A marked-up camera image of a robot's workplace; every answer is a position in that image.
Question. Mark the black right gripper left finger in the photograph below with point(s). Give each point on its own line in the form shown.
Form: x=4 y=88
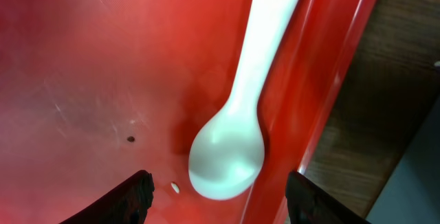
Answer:
x=128 y=203

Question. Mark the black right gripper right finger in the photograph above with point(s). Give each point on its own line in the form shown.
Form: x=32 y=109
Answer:
x=309 y=204

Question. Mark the white plastic spoon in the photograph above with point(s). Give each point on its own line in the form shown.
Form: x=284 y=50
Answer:
x=228 y=152

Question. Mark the grey dishwasher rack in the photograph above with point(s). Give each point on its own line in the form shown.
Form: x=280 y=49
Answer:
x=411 y=194

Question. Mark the red plastic tray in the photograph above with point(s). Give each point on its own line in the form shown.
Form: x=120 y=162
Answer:
x=93 y=91

